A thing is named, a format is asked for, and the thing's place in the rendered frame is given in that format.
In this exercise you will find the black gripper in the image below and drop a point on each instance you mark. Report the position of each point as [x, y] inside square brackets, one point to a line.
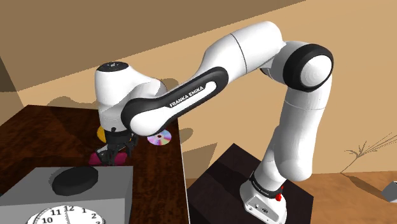
[117, 137]

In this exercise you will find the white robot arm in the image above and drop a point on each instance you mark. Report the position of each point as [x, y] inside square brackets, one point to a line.
[297, 124]

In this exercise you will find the magenta object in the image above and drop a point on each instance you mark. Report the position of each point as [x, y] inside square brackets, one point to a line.
[93, 159]

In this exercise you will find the yellow round object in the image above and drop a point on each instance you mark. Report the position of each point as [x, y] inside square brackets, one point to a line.
[100, 134]

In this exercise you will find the shiny compact disc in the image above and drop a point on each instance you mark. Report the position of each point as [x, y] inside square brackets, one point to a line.
[160, 138]

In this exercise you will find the dark wooden table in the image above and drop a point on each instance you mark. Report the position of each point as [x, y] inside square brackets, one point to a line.
[46, 133]

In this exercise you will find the grey box alarm clock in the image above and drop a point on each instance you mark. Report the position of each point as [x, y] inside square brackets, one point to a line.
[28, 198]

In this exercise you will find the dark robot stand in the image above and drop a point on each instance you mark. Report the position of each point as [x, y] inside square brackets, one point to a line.
[217, 186]

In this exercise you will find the bare dry branch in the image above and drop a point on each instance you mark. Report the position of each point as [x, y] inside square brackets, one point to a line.
[359, 153]

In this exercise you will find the grey block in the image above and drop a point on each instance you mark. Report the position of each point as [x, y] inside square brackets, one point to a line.
[390, 191]

